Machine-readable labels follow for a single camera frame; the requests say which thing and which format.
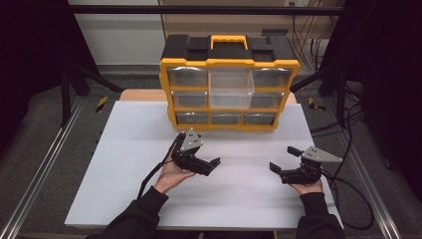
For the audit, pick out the person's right hand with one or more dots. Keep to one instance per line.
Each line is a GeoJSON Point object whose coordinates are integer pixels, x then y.
{"type": "Point", "coordinates": [308, 189]}

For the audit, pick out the white cabinet panel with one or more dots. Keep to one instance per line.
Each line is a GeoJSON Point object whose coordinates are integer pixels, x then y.
{"type": "Point", "coordinates": [122, 40]}

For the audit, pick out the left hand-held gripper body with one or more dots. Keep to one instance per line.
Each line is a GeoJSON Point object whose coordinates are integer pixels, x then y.
{"type": "Point", "coordinates": [187, 161]}

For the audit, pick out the yellow clamp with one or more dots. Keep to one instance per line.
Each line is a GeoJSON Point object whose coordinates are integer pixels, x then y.
{"type": "Point", "coordinates": [312, 103]}
{"type": "Point", "coordinates": [101, 104]}

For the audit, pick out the black curtain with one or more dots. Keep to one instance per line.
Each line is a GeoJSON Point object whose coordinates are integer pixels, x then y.
{"type": "Point", "coordinates": [391, 66]}
{"type": "Point", "coordinates": [30, 49]}

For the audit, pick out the aluminium frame rail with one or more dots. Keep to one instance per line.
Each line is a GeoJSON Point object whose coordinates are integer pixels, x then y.
{"type": "Point", "coordinates": [367, 186]}
{"type": "Point", "coordinates": [43, 166]}

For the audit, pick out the right yellow clamp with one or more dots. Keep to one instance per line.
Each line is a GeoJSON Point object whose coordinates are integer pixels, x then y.
{"type": "Point", "coordinates": [312, 103]}

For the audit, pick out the person's left hand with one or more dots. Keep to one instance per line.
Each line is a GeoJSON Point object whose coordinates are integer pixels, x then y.
{"type": "Point", "coordinates": [170, 177]}

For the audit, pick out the black crossbar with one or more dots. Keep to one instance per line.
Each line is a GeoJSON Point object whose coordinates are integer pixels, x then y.
{"type": "Point", "coordinates": [199, 10]}

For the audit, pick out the clear plastic drawer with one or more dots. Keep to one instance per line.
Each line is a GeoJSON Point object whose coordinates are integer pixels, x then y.
{"type": "Point", "coordinates": [231, 89]}

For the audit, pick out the yellow black drawer organizer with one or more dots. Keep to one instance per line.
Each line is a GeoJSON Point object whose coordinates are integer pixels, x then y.
{"type": "Point", "coordinates": [229, 49]}

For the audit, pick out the white board sheet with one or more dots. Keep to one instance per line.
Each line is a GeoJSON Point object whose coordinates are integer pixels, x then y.
{"type": "Point", "coordinates": [239, 199]}

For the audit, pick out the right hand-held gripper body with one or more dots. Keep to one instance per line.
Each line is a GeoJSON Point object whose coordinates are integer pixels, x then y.
{"type": "Point", "coordinates": [301, 176]}

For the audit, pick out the left yellow clamp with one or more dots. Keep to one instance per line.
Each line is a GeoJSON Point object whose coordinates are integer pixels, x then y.
{"type": "Point", "coordinates": [101, 104]}

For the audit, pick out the wooden table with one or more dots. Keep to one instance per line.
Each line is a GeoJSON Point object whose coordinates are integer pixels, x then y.
{"type": "Point", "coordinates": [142, 95]}

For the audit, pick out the grid of clear drawers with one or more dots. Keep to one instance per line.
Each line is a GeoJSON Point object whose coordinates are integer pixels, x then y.
{"type": "Point", "coordinates": [187, 78]}

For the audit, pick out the black metal stand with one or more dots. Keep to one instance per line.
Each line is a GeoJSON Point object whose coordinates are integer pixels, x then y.
{"type": "Point", "coordinates": [341, 96]}
{"type": "Point", "coordinates": [65, 96]}

